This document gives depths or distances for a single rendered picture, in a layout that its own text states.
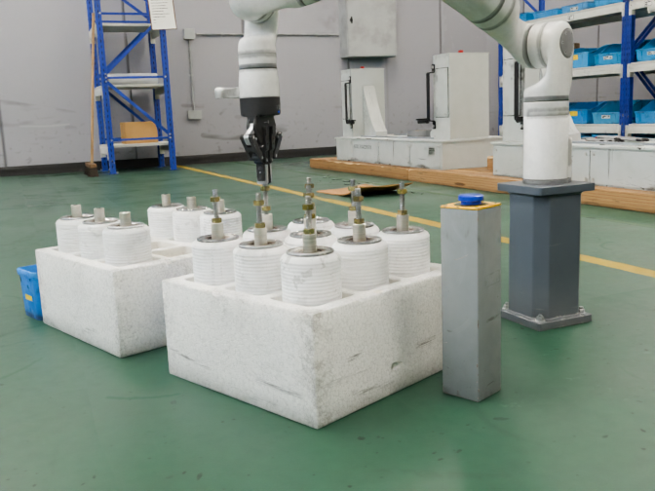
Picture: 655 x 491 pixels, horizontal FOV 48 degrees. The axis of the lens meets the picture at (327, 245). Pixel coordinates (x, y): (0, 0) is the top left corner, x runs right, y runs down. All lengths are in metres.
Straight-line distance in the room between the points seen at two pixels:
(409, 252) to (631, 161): 2.28
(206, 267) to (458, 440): 0.52
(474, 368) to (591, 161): 2.52
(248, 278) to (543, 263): 0.66
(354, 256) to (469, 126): 3.61
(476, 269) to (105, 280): 0.75
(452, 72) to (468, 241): 3.59
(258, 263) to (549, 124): 0.70
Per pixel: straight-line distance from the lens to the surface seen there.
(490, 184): 4.12
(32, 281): 1.88
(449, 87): 4.68
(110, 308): 1.52
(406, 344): 1.25
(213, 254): 1.29
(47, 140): 7.52
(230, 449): 1.09
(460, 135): 4.73
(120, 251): 1.54
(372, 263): 1.20
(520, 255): 1.61
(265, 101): 1.35
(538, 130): 1.58
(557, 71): 1.58
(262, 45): 1.36
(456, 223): 1.16
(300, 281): 1.12
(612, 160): 3.54
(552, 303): 1.61
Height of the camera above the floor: 0.47
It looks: 10 degrees down
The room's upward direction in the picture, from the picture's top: 2 degrees counter-clockwise
